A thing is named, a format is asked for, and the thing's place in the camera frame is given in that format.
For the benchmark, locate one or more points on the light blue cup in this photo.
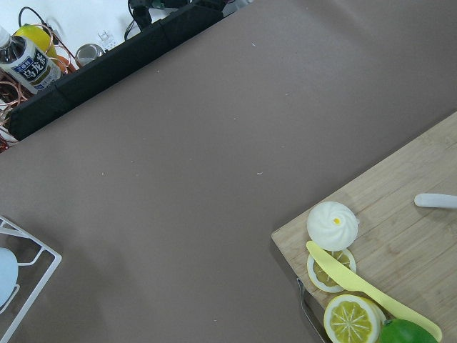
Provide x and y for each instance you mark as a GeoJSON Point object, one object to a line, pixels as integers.
{"type": "Point", "coordinates": [9, 273]}

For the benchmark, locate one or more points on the metal cup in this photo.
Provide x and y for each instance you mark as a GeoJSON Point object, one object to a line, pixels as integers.
{"type": "Point", "coordinates": [88, 53]}

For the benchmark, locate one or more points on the green lime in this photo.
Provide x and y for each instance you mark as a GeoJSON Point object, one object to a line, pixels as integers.
{"type": "Point", "coordinates": [404, 331]}

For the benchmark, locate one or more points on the half lemon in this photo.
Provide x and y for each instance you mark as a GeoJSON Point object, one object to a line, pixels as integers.
{"type": "Point", "coordinates": [354, 319]}

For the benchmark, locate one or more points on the copper wire basket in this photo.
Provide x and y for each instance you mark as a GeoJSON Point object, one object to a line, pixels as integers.
{"type": "Point", "coordinates": [13, 94]}

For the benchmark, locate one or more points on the oolong tea bottle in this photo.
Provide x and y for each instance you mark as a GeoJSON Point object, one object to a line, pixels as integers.
{"type": "Point", "coordinates": [27, 63]}

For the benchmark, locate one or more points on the wooden cutting board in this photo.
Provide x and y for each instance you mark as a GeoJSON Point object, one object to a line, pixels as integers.
{"type": "Point", "coordinates": [409, 252]}

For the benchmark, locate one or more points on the white steamed bun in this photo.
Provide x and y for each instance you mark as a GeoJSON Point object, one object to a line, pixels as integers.
{"type": "Point", "coordinates": [332, 225]}

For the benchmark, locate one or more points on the yellow plastic knife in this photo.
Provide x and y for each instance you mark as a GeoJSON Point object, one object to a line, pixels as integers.
{"type": "Point", "coordinates": [350, 281]}

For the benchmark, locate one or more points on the white wire rack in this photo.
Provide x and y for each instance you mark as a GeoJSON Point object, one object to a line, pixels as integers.
{"type": "Point", "coordinates": [37, 262]}

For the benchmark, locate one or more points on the yellow lemon in basket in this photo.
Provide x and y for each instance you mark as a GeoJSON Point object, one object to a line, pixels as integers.
{"type": "Point", "coordinates": [40, 37]}

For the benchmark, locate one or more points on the lemon slice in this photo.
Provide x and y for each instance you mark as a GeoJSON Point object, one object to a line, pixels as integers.
{"type": "Point", "coordinates": [321, 280]}

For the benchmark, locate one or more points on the white ceramic spoon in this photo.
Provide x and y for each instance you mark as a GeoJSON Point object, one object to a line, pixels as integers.
{"type": "Point", "coordinates": [436, 201]}

